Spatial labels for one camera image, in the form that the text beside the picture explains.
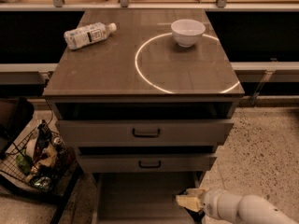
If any top grey drawer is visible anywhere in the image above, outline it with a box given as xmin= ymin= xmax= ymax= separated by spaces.
xmin=56 ymin=119 xmax=234 ymax=147

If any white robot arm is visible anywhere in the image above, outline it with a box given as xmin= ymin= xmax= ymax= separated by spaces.
xmin=176 ymin=189 xmax=298 ymax=224

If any green item in basket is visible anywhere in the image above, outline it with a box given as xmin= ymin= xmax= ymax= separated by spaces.
xmin=16 ymin=154 xmax=31 ymax=175

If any white ceramic bowl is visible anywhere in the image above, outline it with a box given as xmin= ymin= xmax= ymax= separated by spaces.
xmin=171 ymin=19 xmax=206 ymax=48

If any dark snack bag in basket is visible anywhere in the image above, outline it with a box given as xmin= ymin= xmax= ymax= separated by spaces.
xmin=34 ymin=119 xmax=52 ymax=161

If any soda can in basket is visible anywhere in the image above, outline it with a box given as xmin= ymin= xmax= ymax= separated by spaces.
xmin=52 ymin=137 xmax=64 ymax=150

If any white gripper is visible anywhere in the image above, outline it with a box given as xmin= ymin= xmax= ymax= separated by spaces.
xmin=176 ymin=189 xmax=242 ymax=224

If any clear plastic water bottle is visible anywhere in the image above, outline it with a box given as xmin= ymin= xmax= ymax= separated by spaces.
xmin=64 ymin=22 xmax=117 ymax=50

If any middle grey drawer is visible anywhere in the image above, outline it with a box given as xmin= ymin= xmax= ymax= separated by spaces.
xmin=77 ymin=154 xmax=217 ymax=173

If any bottom open grey drawer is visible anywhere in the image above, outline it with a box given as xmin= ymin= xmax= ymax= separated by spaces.
xmin=92 ymin=172 xmax=199 ymax=224

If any grey drawer cabinet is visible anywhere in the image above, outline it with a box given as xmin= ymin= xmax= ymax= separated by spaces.
xmin=42 ymin=8 xmax=246 ymax=224

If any black wire basket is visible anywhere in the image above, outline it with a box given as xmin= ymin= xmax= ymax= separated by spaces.
xmin=0 ymin=131 xmax=75 ymax=192

